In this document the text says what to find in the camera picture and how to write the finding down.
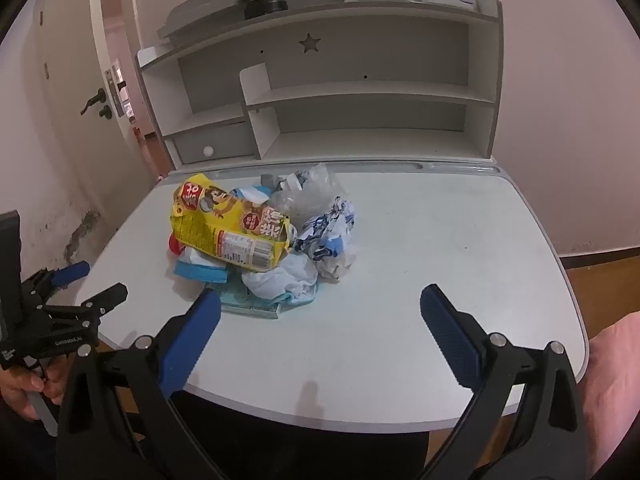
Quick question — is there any black door handle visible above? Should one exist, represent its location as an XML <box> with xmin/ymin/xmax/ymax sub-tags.
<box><xmin>80</xmin><ymin>87</ymin><xmax>108</xmax><ymax>116</ymax></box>

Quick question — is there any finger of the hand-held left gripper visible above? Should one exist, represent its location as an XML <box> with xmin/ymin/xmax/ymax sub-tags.
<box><xmin>22</xmin><ymin>261</ymin><xmax>91</xmax><ymax>306</ymax></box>
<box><xmin>45</xmin><ymin>282</ymin><xmax>129</xmax><ymax>322</ymax></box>

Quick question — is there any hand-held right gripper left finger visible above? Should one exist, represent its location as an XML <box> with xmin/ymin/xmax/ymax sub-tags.
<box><xmin>56</xmin><ymin>289</ymin><xmax>223</xmax><ymax>480</ymax></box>

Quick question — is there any pink blanket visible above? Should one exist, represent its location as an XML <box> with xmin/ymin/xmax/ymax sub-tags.
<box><xmin>582</xmin><ymin>310</ymin><xmax>640</xmax><ymax>480</ymax></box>

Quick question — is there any grey drawer with white knob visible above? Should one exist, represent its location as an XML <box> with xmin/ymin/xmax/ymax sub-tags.
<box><xmin>172</xmin><ymin>120</ymin><xmax>258</xmax><ymax>165</ymax></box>

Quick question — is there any blue white printed wrapper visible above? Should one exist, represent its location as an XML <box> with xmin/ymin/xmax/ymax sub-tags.
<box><xmin>292</xmin><ymin>196</ymin><xmax>359</xmax><ymax>281</ymax></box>

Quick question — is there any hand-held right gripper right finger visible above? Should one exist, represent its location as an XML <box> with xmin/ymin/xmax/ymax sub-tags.
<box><xmin>419</xmin><ymin>284</ymin><xmax>591</xmax><ymax>480</ymax></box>

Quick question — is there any white grey desk hutch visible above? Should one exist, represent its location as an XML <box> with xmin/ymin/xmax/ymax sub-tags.
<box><xmin>136</xmin><ymin>0</ymin><xmax>503</xmax><ymax>168</ymax></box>

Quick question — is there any light blue packet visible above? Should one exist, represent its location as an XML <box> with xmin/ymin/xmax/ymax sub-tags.
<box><xmin>173</xmin><ymin>246</ymin><xmax>232</xmax><ymax>283</ymax></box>

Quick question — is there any blue white striped wrapper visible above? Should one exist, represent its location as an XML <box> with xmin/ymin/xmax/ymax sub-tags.
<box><xmin>231</xmin><ymin>186</ymin><xmax>273</xmax><ymax>207</ymax></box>

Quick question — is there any person's left hand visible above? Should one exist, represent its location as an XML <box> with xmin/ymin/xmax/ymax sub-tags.
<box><xmin>0</xmin><ymin>355</ymin><xmax>68</xmax><ymax>422</ymax></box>

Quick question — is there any yellow snack bag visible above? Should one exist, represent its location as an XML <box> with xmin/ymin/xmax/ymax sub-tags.
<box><xmin>169</xmin><ymin>173</ymin><xmax>292</xmax><ymax>272</ymax></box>

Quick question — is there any teal box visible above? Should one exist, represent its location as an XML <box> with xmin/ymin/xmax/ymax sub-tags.
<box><xmin>202</xmin><ymin>277</ymin><xmax>286</xmax><ymax>320</ymax></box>

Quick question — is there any clear plastic bag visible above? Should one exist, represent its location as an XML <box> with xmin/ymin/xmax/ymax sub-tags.
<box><xmin>270</xmin><ymin>162</ymin><xmax>351</xmax><ymax>233</ymax></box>

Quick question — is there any white door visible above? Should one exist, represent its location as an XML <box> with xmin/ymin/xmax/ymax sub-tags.
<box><xmin>20</xmin><ymin>0</ymin><xmax>166</xmax><ymax>186</ymax></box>

